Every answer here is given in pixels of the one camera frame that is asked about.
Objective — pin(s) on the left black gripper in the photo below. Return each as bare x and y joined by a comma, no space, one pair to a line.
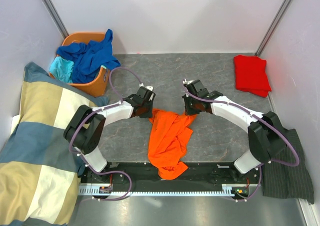
148,114

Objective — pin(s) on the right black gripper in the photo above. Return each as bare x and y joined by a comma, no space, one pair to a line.
189,112

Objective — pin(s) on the orange t shirt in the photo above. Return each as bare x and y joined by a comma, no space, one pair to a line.
168,140

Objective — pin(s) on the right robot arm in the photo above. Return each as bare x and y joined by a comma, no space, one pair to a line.
266,136

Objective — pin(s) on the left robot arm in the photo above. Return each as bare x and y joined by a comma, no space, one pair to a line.
86,126

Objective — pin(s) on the folded red t shirt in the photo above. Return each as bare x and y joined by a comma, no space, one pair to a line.
250,75

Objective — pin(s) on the blue t shirt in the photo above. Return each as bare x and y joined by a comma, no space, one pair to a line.
88,58

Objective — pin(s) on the teal t shirt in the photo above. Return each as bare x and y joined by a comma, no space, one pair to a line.
62,69

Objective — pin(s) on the dark striped cloth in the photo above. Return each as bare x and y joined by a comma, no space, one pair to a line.
284,182

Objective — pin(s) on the blue beige checked pillow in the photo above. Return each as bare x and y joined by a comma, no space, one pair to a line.
38,174

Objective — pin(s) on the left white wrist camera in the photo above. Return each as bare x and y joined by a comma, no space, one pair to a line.
144,91

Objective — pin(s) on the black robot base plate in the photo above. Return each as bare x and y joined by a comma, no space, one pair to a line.
198,177

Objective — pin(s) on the white slotted cable duct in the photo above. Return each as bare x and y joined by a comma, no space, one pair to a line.
99,190

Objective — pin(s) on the right aluminium frame post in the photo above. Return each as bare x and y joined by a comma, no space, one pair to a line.
273,26

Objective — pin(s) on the aluminium frame post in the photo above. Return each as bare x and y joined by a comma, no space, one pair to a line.
273,26
56,17

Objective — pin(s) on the left aluminium frame post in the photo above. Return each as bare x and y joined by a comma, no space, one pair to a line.
56,17

